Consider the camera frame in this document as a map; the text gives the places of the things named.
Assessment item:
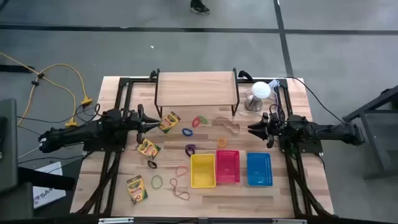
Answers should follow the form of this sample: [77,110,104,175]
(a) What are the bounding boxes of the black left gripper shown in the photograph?
[132,104,161,144]

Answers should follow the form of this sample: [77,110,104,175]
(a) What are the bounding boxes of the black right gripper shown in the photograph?
[248,111,280,149]

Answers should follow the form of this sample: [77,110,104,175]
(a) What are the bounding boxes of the Crayola crayon box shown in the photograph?
[126,174,149,205]
[136,138,162,160]
[158,111,182,134]

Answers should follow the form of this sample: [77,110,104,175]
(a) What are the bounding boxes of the orange rubber band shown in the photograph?
[175,164,190,177]

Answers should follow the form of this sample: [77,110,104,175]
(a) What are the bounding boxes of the large green rubber band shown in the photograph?
[150,174,164,190]

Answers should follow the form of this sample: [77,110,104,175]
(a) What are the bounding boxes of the long red-brown rubber band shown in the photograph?
[169,177,191,201]

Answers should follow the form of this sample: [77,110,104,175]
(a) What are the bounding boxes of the yellow plastic basket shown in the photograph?
[190,153,217,189]

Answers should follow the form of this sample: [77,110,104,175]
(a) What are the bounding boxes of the blue plastic basket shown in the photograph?
[246,152,274,187]

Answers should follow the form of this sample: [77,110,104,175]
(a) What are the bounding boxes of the white dome metal lamp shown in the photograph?
[244,80,272,112]

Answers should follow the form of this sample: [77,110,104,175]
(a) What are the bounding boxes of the red plastic basket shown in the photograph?
[215,149,241,184]

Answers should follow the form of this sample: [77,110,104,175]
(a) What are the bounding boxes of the wooden shelf riser black legs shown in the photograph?
[154,67,241,118]

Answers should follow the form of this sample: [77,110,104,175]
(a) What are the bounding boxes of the black flat board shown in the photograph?
[18,167,77,191]

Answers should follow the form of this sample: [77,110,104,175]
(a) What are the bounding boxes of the black metal stand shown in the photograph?
[341,84,398,180]

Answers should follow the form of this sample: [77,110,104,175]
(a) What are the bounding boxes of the white printed sign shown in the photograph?
[32,161,67,210]

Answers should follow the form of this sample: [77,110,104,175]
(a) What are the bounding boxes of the person's shoe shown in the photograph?
[190,0,211,16]

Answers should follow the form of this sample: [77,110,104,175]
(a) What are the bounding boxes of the grey cabinet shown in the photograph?
[0,98,35,220]

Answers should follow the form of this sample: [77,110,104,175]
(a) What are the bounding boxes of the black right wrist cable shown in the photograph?
[269,104,285,124]

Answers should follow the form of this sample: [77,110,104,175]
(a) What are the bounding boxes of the black metal table frame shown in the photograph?
[74,67,335,218]

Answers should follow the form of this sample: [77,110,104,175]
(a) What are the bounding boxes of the white lamp cable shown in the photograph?
[267,79,280,106]

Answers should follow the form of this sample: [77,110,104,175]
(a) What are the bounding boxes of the long black cable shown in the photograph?
[285,76,348,124]

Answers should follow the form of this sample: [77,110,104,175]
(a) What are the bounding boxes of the yellow extension cable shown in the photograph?
[0,51,93,128]

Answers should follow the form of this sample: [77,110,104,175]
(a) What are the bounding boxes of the silver frame bracket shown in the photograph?
[272,218,308,224]
[98,217,134,224]

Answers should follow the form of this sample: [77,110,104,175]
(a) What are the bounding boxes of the black floor cable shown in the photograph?
[17,104,101,125]

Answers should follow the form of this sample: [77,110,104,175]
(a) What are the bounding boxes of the white floor cable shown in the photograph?
[17,146,41,159]

